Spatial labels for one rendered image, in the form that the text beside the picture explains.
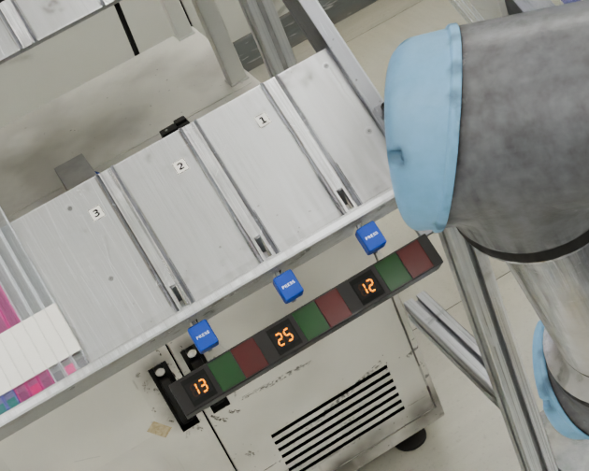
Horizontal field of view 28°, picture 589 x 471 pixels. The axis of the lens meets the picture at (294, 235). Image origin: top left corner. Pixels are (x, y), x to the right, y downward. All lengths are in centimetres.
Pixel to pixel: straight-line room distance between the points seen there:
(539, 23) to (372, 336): 123
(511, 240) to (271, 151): 69
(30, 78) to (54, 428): 168
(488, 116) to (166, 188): 76
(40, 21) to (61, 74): 183
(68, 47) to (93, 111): 118
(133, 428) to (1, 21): 64
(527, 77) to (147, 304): 76
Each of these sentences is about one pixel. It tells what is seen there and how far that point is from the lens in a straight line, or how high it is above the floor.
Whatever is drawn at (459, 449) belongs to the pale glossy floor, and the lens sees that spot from 203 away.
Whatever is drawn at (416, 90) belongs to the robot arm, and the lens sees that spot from 65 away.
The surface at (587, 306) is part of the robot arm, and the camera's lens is 83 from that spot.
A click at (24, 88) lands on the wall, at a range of 326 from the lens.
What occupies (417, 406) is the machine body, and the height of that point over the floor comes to 11.
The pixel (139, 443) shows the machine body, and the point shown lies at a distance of 178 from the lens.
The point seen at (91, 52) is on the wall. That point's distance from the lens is 327.
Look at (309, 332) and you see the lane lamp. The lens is 132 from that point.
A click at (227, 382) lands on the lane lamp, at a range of 131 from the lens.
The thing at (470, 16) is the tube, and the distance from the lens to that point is 135.
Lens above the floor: 146
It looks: 34 degrees down
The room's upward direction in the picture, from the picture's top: 24 degrees counter-clockwise
